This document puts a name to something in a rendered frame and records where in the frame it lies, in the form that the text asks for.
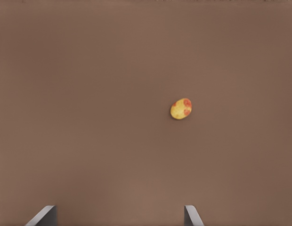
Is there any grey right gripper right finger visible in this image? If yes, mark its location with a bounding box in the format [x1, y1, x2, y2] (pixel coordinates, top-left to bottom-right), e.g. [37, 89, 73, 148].
[184, 205, 205, 226]

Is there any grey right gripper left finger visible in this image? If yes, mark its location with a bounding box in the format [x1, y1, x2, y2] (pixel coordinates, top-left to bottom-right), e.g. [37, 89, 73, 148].
[24, 205, 57, 226]

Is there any yellow potato with red spots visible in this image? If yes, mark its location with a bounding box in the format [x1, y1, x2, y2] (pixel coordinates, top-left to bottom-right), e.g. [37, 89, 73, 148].
[170, 97, 193, 121]

